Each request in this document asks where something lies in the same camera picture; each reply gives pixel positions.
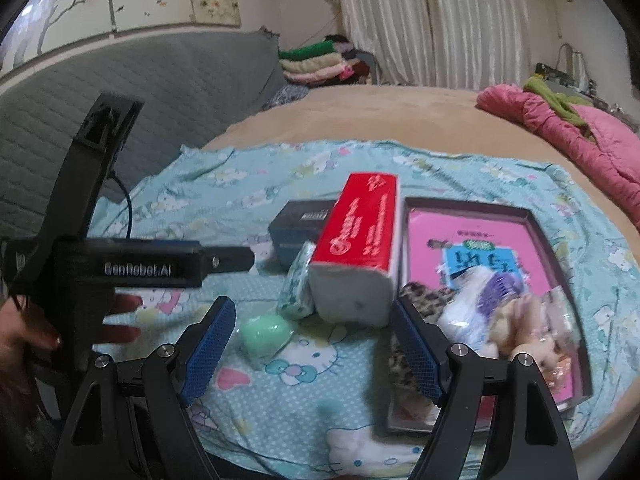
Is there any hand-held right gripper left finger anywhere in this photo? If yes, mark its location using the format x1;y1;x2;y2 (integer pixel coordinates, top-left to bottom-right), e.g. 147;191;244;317
60;296;237;480

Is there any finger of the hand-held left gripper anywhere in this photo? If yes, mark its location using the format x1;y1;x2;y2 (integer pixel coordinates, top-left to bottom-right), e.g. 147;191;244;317
200;246;256;276

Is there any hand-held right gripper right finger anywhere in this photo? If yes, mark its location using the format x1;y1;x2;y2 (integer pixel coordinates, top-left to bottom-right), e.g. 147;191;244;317
390;297;581;480

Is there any leopard print cloth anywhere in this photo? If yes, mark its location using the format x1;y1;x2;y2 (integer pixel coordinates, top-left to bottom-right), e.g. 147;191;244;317
390;282;462;401

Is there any green printed tissue packet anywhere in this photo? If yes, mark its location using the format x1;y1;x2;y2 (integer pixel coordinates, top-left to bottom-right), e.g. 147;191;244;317
440;265;497;357

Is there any beige bunny plush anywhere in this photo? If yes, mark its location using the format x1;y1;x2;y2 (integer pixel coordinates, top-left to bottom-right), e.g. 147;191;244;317
492;297;556;361

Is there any purple white plastic packet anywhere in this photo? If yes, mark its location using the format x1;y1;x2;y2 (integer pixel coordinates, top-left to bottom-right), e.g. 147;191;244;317
475;275;523;316

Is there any dark cardboard box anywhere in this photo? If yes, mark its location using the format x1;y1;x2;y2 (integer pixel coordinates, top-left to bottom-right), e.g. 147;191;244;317
387;196;593;433

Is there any green soft ball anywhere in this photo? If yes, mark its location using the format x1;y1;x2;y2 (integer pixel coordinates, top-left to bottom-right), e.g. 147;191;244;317
241;312;295;358

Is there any person's left hand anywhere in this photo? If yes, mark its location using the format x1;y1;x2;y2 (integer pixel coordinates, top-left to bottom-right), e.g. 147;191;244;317
0;295;143;366

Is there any small black box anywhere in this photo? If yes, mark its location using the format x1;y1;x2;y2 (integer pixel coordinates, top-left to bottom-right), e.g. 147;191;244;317
267;199;338;268

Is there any slim tissue packet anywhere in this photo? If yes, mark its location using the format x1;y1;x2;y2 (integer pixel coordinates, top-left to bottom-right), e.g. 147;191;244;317
277;242;319;321

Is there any blue cat print blanket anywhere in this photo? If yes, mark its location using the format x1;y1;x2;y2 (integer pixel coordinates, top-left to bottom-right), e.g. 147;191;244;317
95;140;640;466

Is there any red tissue pack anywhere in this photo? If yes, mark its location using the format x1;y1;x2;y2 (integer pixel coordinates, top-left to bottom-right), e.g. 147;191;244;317
307;172;403;328

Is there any dark floral pillow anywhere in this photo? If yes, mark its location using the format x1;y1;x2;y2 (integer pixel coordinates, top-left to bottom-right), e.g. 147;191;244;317
262;84;311;110

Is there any grey quilted headboard cover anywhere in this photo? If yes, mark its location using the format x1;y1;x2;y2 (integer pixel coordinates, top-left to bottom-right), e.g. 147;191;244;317
0;27;286;241

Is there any stack of folded clothes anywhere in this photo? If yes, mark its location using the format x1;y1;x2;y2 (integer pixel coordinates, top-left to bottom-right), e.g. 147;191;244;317
277;35;373;86

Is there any beige bed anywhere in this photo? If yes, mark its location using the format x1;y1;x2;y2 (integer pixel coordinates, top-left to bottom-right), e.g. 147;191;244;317
200;84;640;461

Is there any pink quilt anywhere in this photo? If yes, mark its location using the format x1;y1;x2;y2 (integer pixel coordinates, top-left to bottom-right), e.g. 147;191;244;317
475;85;640;233

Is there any white striped curtain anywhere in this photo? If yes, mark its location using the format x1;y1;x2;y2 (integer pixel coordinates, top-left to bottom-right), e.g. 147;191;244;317
334;0;436;88
420;0;533;90

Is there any green cloth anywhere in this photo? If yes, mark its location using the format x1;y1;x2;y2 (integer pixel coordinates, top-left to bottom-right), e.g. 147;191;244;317
522;76;598;141

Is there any dark flat device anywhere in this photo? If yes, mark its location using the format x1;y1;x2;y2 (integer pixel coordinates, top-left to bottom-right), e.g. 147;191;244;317
535;62;576;83

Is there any black cable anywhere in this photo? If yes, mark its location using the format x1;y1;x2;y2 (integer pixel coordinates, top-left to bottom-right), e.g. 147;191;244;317
112;172;133;238

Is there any grey arched frame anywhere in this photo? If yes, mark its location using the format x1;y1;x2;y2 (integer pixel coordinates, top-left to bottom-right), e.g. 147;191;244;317
557;42;588;86

